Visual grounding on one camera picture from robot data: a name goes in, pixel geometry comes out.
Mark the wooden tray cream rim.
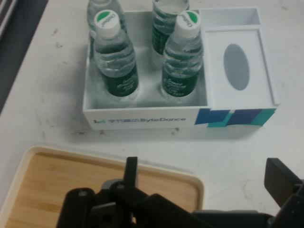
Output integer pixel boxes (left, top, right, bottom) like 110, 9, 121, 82
0, 145, 205, 228

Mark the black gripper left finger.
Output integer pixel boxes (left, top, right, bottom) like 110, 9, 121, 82
60, 156, 194, 228

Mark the water bottle green label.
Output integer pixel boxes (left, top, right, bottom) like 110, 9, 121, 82
86, 0, 128, 57
161, 10, 204, 97
91, 9, 140, 97
151, 0, 190, 56

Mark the white organizer box blue print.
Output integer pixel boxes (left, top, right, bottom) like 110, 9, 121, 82
82, 7, 281, 131

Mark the aluminium frame rail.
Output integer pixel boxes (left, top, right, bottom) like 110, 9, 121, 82
0, 0, 19, 40

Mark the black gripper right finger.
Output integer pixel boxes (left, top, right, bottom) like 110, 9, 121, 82
264, 157, 304, 228

